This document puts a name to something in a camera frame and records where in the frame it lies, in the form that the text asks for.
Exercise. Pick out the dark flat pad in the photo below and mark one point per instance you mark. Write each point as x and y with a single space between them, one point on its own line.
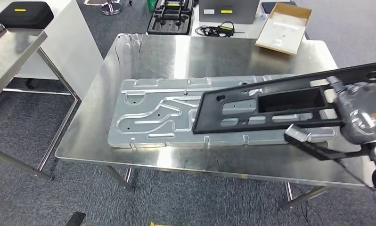
269 7

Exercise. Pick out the cardboard box with white insert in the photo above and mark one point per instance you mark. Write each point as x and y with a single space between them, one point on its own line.
281 34

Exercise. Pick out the green box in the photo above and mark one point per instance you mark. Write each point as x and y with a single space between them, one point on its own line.
151 4

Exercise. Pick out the white cabinet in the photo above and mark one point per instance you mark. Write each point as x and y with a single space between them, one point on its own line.
69 46

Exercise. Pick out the clear safety glasses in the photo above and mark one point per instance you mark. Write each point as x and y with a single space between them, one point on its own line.
128 43

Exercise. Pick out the stainless steel table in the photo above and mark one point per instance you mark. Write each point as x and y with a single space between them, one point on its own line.
13 50

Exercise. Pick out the black foam tool tray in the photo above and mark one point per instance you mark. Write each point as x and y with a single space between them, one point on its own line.
156 26

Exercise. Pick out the black zip case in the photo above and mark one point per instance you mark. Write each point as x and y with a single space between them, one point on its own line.
25 17

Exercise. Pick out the black plastic panel part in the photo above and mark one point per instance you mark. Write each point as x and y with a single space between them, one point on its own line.
206 115

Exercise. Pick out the yellow floor tape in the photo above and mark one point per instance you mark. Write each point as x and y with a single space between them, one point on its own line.
160 224

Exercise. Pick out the grey case with yellow label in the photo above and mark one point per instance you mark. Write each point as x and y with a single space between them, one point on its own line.
238 12

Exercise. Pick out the chrome round stand base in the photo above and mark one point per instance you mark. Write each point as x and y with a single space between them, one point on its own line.
111 8

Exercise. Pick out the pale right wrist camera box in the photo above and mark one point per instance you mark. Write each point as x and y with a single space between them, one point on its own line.
295 132

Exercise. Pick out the stainless steel workbench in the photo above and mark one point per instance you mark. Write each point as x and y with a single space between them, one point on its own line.
175 56

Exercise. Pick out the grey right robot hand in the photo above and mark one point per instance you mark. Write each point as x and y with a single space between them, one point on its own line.
362 115

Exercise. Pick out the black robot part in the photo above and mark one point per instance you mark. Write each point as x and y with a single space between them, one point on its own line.
75 218

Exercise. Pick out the white desk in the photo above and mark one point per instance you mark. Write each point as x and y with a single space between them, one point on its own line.
250 29

